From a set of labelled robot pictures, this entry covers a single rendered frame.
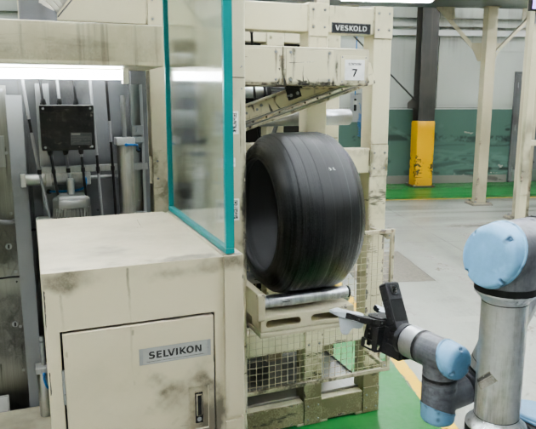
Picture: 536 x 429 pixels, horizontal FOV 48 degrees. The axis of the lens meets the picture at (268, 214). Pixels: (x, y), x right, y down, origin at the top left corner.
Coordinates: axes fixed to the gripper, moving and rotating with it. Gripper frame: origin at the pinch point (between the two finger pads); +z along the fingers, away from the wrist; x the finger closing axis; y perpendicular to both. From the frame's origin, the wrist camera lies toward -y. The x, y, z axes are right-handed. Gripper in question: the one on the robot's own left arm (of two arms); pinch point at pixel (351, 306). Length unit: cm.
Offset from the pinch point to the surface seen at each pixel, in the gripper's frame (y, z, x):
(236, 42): -70, 61, -8
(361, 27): -95, 102, 78
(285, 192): -24, 45, 7
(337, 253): -5.7, 37.5, 25.0
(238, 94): -54, 61, -5
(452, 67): -222, 680, 799
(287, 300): 14, 51, 17
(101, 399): 15, -1, -64
